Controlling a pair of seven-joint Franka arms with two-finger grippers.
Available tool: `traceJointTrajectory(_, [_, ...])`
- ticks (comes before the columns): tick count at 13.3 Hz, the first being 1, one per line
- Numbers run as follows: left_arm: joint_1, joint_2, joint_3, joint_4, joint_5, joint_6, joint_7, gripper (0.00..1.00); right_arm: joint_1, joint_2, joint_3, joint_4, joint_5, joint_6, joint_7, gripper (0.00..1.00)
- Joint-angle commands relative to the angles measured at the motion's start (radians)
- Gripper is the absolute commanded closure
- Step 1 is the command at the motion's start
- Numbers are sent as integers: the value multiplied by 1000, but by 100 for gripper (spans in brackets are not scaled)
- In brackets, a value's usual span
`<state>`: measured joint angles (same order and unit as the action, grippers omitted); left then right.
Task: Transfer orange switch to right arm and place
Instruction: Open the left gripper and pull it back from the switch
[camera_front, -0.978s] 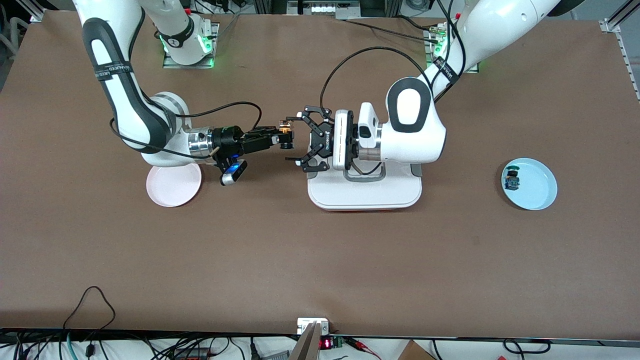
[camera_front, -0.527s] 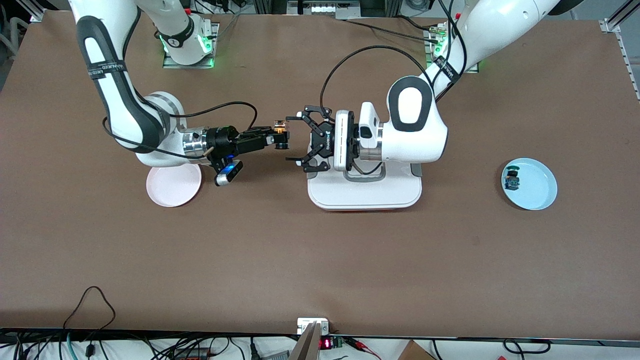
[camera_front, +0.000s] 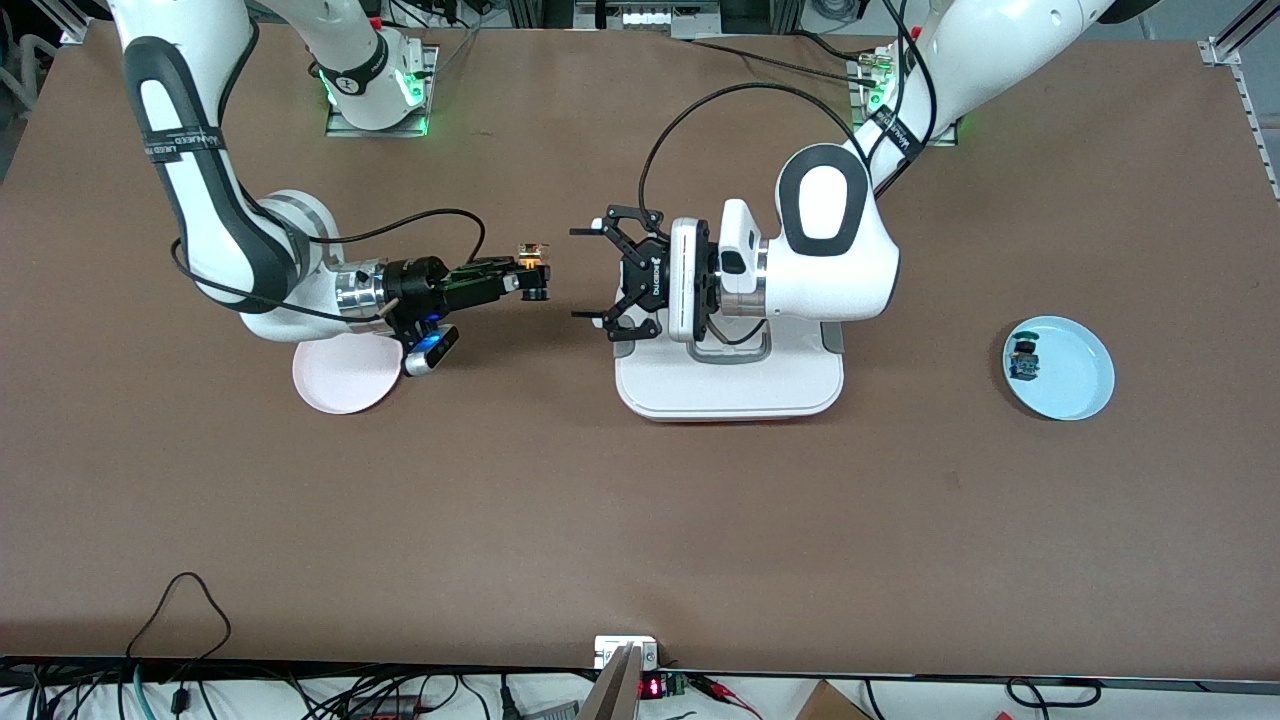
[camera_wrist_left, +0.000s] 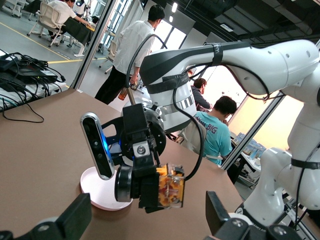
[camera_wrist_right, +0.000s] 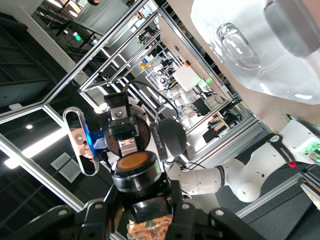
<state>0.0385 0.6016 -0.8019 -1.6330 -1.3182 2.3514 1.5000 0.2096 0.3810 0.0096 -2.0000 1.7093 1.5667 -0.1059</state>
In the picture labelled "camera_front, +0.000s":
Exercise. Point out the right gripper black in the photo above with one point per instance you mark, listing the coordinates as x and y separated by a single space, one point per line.
418 283

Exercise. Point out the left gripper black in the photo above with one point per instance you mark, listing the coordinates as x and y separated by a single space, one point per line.
642 273

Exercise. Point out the orange push button switch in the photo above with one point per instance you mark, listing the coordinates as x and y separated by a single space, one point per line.
535 285

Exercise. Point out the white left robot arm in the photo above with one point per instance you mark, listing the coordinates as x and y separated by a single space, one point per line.
830 290

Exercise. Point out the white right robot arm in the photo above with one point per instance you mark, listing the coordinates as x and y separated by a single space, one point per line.
280 325

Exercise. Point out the pale pink round plate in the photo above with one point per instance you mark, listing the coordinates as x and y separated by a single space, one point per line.
340 385

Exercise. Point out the white connector strip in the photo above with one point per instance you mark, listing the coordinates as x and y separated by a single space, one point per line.
660 18

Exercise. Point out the small white box device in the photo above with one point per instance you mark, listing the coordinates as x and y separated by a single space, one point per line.
612 645

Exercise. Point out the red digit display module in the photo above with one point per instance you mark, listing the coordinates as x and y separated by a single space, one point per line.
652 687

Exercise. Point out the aluminium bar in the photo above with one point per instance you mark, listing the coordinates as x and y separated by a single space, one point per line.
615 690

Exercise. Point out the red clip lead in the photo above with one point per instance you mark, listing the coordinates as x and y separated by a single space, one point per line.
720 688

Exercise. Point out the light blue round plate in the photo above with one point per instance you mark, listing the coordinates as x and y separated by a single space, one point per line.
1075 375

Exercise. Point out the brown cardboard piece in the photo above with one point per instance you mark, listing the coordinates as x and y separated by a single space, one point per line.
825 705

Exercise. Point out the aluminium corner profile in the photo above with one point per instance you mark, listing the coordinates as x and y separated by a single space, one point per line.
1222 52

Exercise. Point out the perforated metal strip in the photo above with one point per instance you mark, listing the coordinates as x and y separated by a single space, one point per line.
1258 130

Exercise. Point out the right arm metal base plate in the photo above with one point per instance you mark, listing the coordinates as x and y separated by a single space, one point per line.
375 131

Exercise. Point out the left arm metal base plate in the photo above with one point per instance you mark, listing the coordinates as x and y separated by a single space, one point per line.
862 128

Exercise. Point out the blue green push button switch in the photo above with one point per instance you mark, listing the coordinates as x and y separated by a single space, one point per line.
1023 360

